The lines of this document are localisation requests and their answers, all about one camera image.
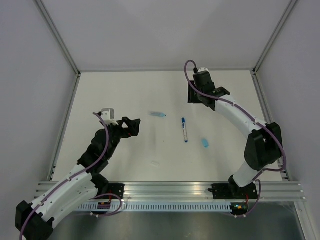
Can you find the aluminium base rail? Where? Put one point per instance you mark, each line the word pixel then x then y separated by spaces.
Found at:
pixel 271 191

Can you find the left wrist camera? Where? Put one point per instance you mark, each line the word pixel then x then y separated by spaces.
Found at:
pixel 107 115

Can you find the black mounting plate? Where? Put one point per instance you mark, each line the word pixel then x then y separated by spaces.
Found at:
pixel 223 191
pixel 112 188

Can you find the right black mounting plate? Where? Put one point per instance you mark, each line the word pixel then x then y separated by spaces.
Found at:
pixel 223 191

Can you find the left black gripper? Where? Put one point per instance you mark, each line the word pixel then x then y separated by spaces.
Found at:
pixel 132 129

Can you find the light blue highlighter pen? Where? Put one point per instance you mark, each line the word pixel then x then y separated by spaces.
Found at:
pixel 157 114

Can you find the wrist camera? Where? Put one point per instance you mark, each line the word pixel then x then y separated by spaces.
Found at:
pixel 107 115
pixel 203 69

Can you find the left aluminium frame post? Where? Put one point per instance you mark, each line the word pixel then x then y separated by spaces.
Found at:
pixel 56 35

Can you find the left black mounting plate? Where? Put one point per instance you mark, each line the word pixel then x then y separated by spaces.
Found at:
pixel 112 188

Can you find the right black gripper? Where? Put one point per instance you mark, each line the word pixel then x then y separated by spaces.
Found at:
pixel 191 98

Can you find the white whiteboard marker pen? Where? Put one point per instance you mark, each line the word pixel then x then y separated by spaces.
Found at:
pixel 185 134

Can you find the white slotted cable duct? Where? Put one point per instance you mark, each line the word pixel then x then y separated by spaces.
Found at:
pixel 168 207

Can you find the right aluminium frame post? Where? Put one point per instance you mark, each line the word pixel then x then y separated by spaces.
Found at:
pixel 276 32

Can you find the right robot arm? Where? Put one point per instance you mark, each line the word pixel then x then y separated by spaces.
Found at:
pixel 264 144

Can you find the aluminium frame post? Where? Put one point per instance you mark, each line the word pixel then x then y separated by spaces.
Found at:
pixel 56 35
pixel 276 32

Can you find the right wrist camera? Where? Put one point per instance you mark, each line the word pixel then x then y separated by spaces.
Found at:
pixel 203 69

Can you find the light blue highlighter cap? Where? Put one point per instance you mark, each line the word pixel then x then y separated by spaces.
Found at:
pixel 205 143

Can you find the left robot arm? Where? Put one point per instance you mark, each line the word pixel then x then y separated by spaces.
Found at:
pixel 38 219

